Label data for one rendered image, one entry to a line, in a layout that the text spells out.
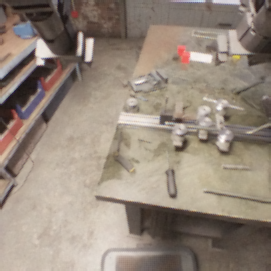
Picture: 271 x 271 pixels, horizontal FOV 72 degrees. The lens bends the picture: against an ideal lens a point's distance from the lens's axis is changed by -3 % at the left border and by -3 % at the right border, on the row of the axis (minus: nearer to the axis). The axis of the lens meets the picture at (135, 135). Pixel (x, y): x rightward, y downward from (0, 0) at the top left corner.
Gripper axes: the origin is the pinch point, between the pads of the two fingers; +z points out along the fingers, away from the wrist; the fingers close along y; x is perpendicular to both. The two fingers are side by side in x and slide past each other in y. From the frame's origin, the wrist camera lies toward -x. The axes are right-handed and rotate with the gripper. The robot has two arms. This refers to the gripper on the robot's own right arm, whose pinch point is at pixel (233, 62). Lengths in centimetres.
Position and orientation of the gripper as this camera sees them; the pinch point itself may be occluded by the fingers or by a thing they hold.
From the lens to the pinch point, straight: 63.1
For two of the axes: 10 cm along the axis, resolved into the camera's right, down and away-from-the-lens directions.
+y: -10.0, 0.2, 0.1
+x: 0.1, 9.8, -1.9
